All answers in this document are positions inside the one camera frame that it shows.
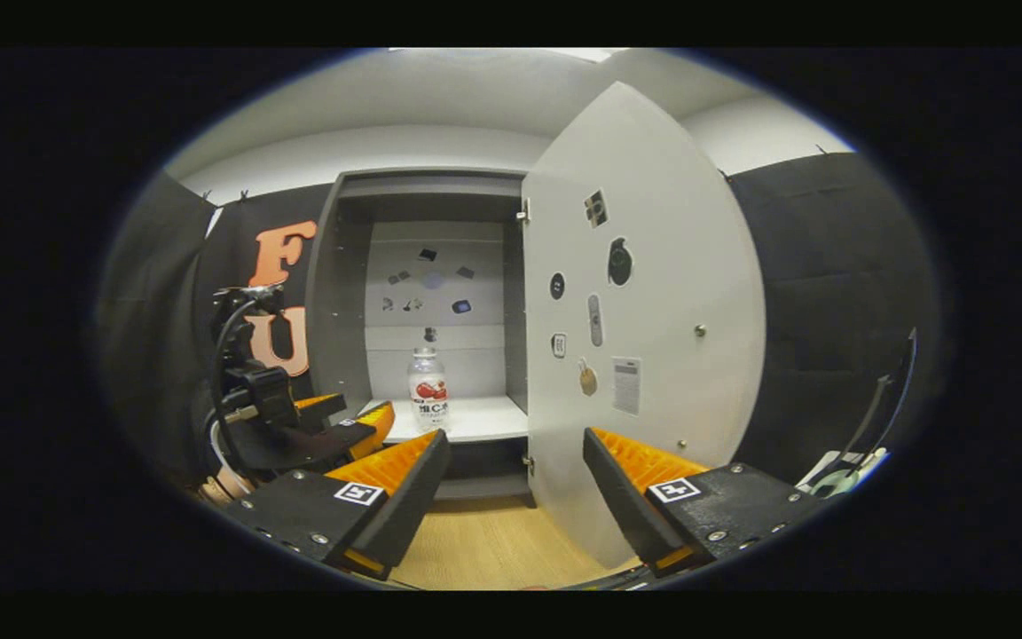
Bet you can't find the black backdrop cloth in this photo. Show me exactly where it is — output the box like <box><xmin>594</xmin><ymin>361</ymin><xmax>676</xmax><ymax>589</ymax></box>
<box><xmin>98</xmin><ymin>151</ymin><xmax>942</xmax><ymax>498</ymax></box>

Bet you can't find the black cable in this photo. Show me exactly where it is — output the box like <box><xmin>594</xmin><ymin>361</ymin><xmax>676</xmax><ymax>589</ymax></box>
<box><xmin>830</xmin><ymin>327</ymin><xmax>918</xmax><ymax>485</ymax></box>

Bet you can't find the pale green and white object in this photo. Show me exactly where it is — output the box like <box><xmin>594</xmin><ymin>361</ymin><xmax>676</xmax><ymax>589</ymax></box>
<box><xmin>797</xmin><ymin>446</ymin><xmax>890</xmax><ymax>500</ymax></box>

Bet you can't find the white cabinet door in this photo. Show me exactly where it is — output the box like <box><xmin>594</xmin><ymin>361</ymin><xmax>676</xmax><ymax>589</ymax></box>
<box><xmin>522</xmin><ymin>82</ymin><xmax>769</xmax><ymax>571</ymax></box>

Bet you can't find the white cabinet shelf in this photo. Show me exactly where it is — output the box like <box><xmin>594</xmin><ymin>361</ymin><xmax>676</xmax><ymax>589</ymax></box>
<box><xmin>360</xmin><ymin>395</ymin><xmax>530</xmax><ymax>445</ymax></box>

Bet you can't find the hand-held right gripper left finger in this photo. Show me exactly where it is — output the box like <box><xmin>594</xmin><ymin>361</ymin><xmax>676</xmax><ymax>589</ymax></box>
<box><xmin>223</xmin><ymin>429</ymin><xmax>452</xmax><ymax>580</ymax></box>

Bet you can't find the clear bottle with red label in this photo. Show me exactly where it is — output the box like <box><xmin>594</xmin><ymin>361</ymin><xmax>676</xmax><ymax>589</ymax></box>
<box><xmin>407</xmin><ymin>346</ymin><xmax>452</xmax><ymax>434</ymax></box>

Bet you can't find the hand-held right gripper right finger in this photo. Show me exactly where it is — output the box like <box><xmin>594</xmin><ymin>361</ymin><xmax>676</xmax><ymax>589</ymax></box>
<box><xmin>582</xmin><ymin>428</ymin><xmax>831</xmax><ymax>580</ymax></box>

